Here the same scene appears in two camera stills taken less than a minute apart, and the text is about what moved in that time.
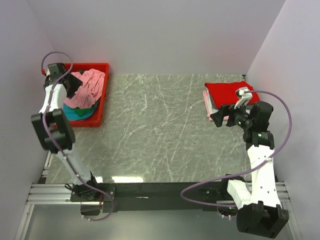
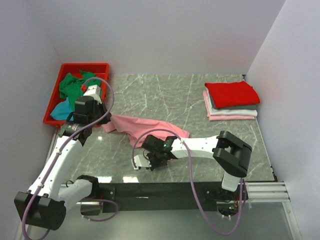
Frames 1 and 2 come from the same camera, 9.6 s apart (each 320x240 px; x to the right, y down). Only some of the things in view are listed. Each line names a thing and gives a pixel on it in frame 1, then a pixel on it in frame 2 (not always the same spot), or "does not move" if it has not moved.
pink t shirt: x=90 y=90 -> x=129 y=129
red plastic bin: x=95 y=120 does not move
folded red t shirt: x=223 y=94 does not move
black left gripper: x=76 y=83 -> x=105 y=119
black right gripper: x=217 y=117 -> x=153 y=166
